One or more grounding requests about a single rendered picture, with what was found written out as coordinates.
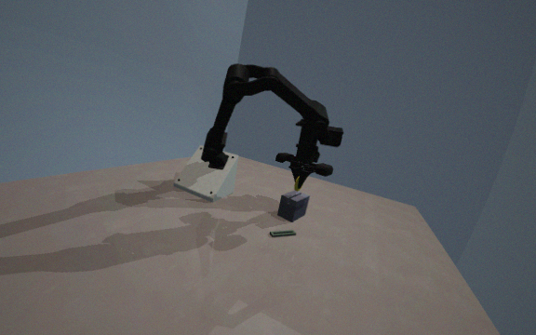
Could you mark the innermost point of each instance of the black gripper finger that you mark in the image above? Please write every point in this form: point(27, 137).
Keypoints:
point(296, 171)
point(303, 176)

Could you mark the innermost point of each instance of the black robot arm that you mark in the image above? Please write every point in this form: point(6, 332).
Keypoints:
point(314, 120)

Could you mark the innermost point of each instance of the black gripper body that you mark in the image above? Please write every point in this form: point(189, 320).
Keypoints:
point(305, 155)

